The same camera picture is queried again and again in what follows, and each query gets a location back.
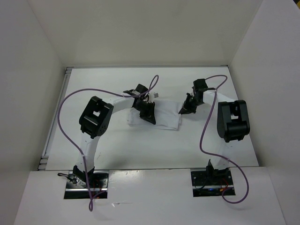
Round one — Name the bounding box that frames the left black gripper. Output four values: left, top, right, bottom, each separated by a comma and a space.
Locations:
134, 101, 156, 125

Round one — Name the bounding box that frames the white skirt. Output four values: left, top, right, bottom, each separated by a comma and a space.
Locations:
127, 100, 183, 130

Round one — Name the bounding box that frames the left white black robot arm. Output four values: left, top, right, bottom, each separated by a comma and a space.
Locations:
73, 84, 158, 188

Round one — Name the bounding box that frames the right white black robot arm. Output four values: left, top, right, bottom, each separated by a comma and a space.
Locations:
179, 78, 250, 189

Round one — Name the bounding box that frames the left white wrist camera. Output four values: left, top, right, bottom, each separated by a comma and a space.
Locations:
145, 92, 159, 102

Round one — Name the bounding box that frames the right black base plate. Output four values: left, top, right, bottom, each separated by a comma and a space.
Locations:
190, 169, 235, 197

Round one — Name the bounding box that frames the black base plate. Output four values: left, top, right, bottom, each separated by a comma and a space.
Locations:
190, 169, 235, 197
63, 171, 109, 200

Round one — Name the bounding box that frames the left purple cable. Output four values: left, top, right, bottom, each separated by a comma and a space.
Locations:
57, 75, 159, 212

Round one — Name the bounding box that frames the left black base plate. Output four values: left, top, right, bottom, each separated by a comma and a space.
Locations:
63, 171, 109, 200

